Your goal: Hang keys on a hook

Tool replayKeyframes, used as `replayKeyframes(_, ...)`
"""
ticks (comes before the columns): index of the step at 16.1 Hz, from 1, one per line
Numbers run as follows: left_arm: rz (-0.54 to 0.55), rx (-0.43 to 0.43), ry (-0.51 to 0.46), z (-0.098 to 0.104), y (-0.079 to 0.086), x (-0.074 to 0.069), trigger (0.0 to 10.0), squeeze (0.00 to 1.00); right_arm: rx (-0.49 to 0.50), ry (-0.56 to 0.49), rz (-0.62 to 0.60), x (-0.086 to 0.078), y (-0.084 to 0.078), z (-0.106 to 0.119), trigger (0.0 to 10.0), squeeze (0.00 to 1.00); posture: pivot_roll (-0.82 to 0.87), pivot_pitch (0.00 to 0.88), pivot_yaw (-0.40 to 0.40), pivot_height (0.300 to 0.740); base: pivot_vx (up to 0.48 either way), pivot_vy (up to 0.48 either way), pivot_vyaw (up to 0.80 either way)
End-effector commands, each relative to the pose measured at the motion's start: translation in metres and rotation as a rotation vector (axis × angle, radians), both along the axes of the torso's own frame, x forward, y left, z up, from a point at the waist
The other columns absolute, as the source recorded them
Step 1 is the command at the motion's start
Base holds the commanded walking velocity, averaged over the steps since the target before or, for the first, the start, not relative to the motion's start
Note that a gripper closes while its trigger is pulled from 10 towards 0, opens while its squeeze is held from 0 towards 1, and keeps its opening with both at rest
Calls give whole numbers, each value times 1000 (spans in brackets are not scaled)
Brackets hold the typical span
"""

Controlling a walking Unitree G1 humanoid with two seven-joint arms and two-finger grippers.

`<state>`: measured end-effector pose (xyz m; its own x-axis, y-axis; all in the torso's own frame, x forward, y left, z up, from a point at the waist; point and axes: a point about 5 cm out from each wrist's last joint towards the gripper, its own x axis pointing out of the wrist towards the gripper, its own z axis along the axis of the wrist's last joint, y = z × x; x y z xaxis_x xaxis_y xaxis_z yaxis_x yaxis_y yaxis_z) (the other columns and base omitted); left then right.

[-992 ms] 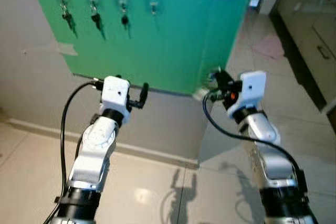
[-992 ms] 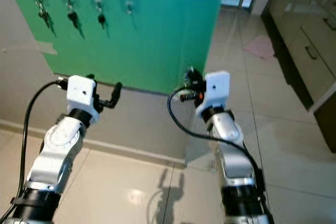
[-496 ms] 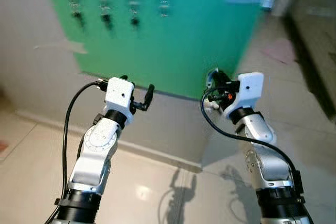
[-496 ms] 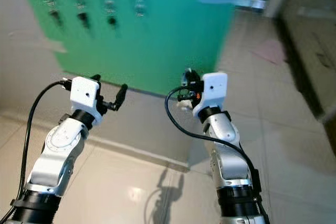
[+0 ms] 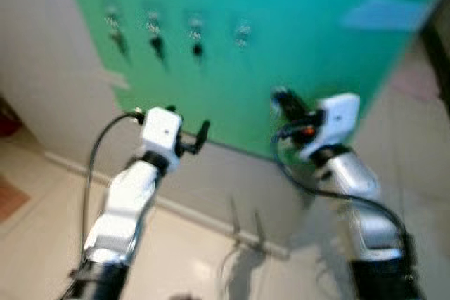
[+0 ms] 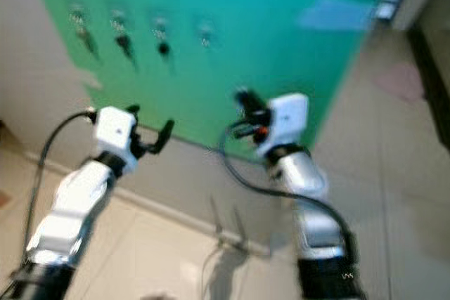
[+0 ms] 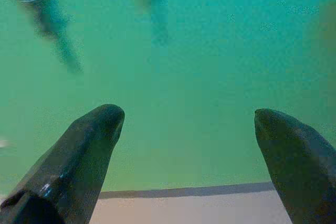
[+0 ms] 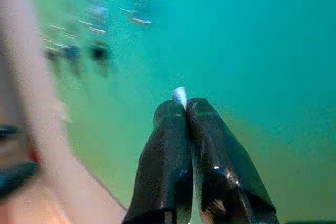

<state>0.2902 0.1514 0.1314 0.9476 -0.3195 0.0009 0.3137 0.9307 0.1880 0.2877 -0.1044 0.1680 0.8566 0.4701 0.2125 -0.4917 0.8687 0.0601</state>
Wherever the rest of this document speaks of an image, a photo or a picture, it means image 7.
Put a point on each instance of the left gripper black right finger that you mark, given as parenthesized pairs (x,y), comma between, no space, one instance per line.
(302,169)

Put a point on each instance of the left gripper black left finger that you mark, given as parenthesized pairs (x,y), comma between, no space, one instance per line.
(65,169)

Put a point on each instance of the green hook board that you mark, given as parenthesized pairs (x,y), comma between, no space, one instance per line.
(183,77)

